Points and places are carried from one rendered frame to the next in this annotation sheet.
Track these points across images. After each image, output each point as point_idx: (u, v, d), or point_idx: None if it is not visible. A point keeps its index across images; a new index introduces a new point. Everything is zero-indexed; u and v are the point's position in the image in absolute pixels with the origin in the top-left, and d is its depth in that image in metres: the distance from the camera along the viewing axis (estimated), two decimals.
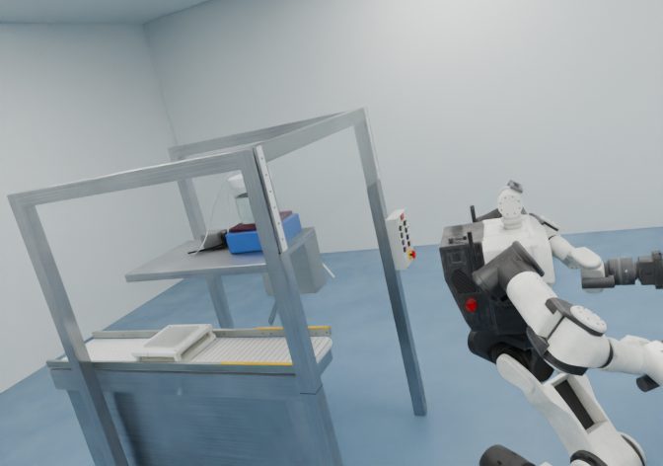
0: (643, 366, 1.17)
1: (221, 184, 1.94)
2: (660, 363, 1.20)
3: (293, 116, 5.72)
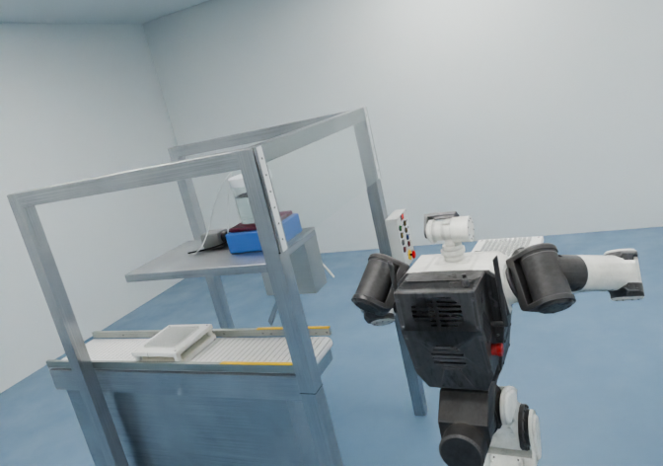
0: None
1: (221, 184, 1.94)
2: None
3: (293, 116, 5.72)
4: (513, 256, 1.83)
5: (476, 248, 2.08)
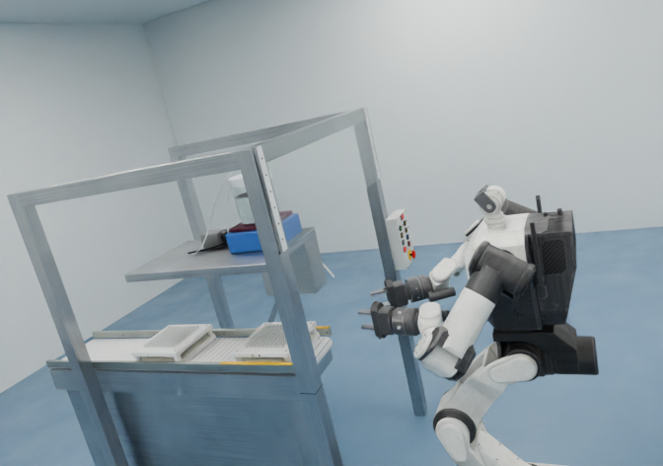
0: None
1: (221, 184, 1.94)
2: None
3: (293, 116, 5.72)
4: (391, 287, 1.93)
5: (257, 350, 1.99)
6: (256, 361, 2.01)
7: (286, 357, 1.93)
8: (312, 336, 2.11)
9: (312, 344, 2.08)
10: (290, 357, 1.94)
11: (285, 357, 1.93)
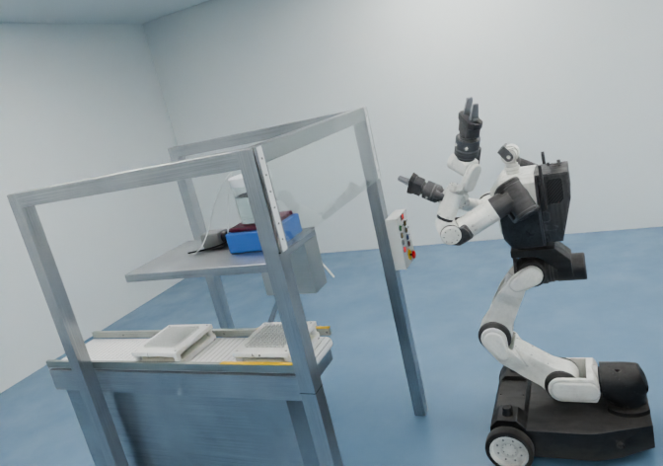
0: (460, 208, 2.58)
1: (221, 184, 1.94)
2: None
3: (293, 116, 5.72)
4: None
5: (257, 350, 1.99)
6: (256, 361, 2.01)
7: (286, 357, 1.93)
8: (312, 336, 2.11)
9: (312, 344, 2.08)
10: (290, 357, 1.94)
11: (285, 357, 1.93)
